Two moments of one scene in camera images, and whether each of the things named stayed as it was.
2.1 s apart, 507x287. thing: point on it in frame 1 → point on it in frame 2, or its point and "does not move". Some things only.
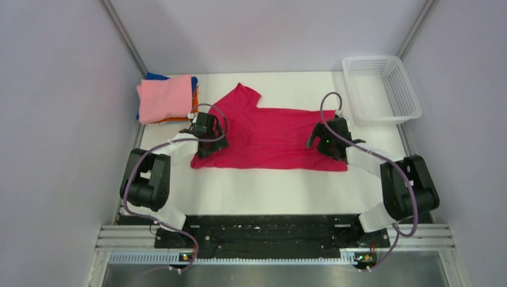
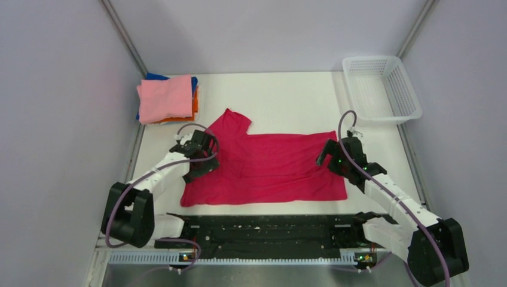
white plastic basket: [380, 91] does not move
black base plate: [269, 236] does not move
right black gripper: [320, 131] → [330, 147]
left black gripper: [217, 145] → [210, 164]
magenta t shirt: [264, 139] → [255, 168]
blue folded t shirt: [153, 76] does not move
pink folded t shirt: [162, 98] does not move
